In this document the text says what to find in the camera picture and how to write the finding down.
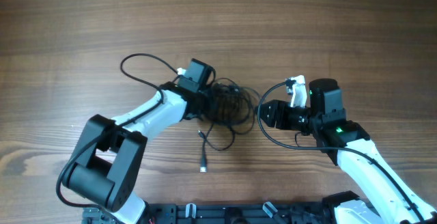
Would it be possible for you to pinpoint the black usb cable bundle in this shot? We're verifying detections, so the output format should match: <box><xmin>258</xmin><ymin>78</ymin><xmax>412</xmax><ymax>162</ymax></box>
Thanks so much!
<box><xmin>197</xmin><ymin>76</ymin><xmax>262</xmax><ymax>173</ymax></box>

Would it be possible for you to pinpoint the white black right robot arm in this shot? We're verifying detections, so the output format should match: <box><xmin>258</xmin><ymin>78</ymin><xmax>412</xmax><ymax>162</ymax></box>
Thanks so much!
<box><xmin>257</xmin><ymin>76</ymin><xmax>436</xmax><ymax>223</ymax></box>

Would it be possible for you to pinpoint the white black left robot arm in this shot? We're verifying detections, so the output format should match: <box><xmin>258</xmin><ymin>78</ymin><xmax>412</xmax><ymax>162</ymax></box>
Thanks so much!
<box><xmin>56</xmin><ymin>59</ymin><xmax>216</xmax><ymax>223</ymax></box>

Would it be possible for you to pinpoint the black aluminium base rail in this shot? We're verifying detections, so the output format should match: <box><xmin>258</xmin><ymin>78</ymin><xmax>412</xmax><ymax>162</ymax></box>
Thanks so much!
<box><xmin>81</xmin><ymin>201</ymin><xmax>342</xmax><ymax>224</ymax></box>

